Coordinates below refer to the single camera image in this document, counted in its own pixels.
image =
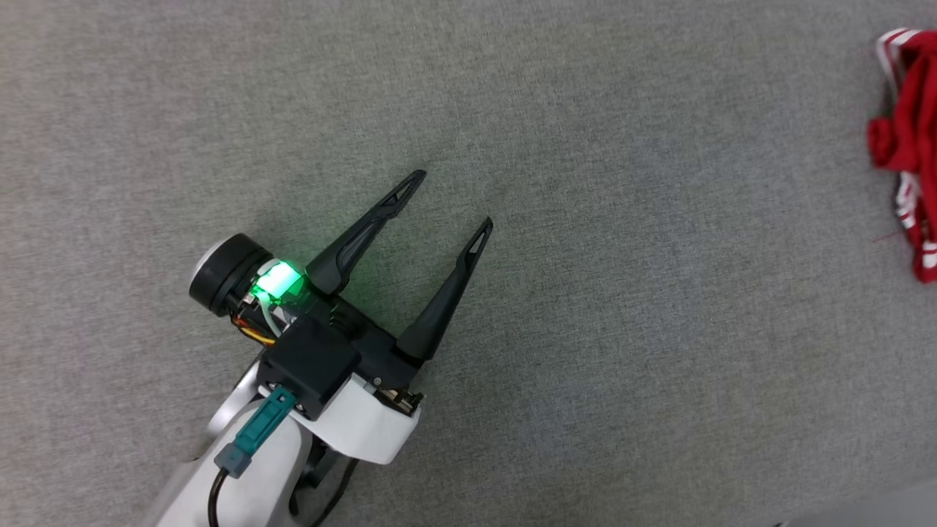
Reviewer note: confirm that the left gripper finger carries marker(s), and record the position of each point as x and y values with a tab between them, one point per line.
344	252
439	318

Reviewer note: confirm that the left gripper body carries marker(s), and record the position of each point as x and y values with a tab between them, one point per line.
366	424

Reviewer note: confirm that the red basketball jersey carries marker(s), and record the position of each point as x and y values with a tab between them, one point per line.
915	139

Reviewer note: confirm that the grey fabric sofa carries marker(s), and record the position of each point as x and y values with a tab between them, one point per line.
585	366

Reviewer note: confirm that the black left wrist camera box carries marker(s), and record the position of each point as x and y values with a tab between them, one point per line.
311	366

